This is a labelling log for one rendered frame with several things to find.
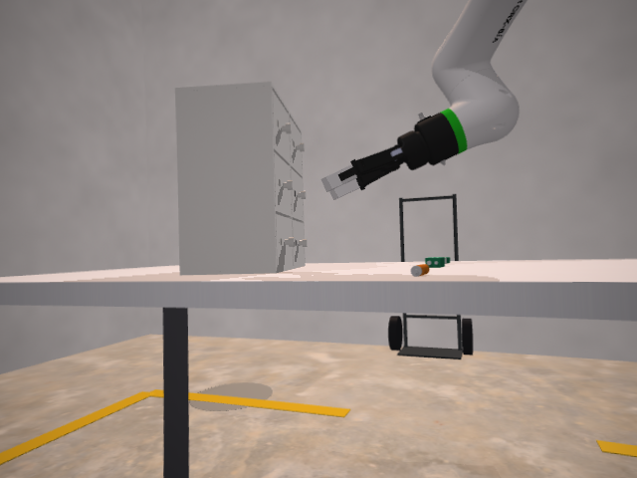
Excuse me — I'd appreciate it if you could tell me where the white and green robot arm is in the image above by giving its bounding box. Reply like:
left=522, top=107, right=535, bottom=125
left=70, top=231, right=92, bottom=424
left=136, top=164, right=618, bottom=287
left=414, top=0, right=528, bottom=165

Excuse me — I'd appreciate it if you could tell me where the orange aa battery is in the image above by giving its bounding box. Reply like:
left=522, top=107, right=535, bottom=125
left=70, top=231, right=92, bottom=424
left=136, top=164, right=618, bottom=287
left=410, top=264, right=430, bottom=277

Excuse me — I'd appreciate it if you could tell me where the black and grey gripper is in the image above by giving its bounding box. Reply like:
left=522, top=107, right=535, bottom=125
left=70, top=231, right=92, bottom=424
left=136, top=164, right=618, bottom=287
left=321, top=130, right=428, bottom=200

